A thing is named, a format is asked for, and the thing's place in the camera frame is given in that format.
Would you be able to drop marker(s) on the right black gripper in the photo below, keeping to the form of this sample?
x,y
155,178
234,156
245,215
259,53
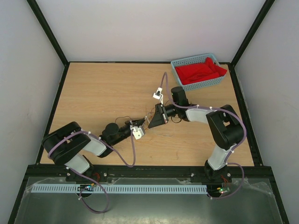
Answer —
x,y
160,116

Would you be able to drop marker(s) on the red cloth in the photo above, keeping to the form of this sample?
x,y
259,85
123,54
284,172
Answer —
x,y
199,72

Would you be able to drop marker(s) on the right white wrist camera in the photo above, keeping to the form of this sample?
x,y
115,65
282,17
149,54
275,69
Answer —
x,y
158,95

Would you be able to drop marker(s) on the green circuit board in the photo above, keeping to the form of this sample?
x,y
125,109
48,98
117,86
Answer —
x,y
85,188
223,190

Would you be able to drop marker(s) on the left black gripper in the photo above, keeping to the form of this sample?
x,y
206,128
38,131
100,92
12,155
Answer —
x,y
138,122

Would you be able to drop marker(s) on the light blue plastic basket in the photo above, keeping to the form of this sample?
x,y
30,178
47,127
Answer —
x,y
193,60

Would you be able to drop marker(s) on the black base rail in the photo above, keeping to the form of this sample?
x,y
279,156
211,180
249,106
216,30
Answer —
x,y
107,173

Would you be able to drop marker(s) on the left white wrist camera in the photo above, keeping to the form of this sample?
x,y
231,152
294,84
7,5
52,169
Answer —
x,y
138,132

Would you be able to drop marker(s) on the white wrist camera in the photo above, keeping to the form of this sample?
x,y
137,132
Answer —
x,y
138,132
158,95

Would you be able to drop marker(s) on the light blue slotted cable duct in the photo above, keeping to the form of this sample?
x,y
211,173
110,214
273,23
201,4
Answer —
x,y
122,189

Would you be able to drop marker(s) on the right green circuit board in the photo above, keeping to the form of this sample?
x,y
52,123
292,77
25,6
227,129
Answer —
x,y
223,190

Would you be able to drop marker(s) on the left green circuit board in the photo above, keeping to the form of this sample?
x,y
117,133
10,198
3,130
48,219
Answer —
x,y
85,188

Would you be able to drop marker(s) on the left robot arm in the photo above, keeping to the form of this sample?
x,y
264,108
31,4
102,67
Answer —
x,y
64,144

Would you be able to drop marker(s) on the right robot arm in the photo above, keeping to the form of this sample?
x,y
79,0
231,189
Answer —
x,y
225,126

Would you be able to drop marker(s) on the black aluminium frame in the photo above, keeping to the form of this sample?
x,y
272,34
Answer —
x,y
257,170

